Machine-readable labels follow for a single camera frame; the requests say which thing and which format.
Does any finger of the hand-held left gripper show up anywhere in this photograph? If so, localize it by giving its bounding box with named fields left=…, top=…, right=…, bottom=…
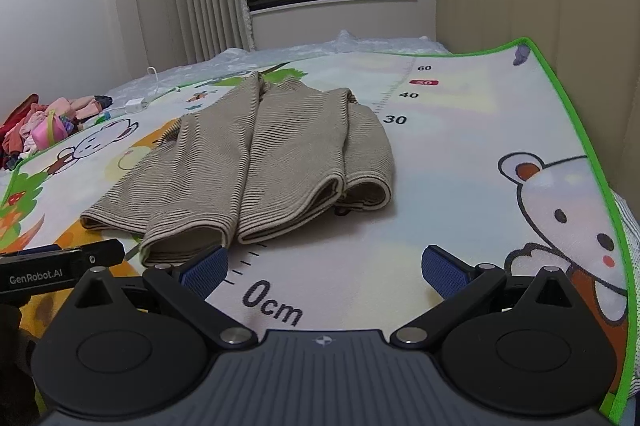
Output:
left=62, top=240, right=125, bottom=268
left=0, top=245, right=63, bottom=258

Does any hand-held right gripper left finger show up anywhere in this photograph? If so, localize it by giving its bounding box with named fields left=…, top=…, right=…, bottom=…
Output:
left=64, top=245, right=258, bottom=349

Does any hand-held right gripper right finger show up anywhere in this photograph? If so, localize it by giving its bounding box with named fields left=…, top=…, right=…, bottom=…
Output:
left=390, top=245, right=586, bottom=349

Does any beige striped knit garment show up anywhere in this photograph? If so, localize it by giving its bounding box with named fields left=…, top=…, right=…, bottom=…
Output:
left=80, top=71, right=396, bottom=268

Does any pile of mixed clothes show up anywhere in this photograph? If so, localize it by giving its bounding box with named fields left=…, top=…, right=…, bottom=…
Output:
left=0, top=94, right=113, bottom=172

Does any cartoon animal play mat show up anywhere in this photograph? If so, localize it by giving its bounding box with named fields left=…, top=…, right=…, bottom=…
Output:
left=0, top=37, right=628, bottom=424

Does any beige padded headboard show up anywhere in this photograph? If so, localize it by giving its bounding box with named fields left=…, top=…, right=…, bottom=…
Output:
left=436, top=0, right=640, bottom=207

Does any pink bag with green strap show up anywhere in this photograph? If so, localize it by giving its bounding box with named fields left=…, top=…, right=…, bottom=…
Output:
left=30, top=110, right=68, bottom=152

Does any white charger cable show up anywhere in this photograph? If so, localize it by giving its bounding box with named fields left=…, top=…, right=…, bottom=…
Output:
left=107, top=66, right=183, bottom=112

